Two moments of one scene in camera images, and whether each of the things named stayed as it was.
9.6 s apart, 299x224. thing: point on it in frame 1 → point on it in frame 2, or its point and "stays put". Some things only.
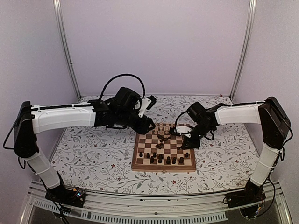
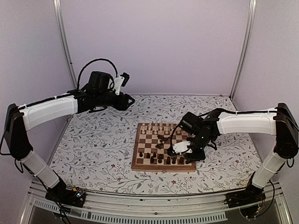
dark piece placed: x=160 y=157 stays put
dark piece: x=181 y=160 stays put
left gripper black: x=143 y=128 → x=122 y=105
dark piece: x=168 y=161 stays put
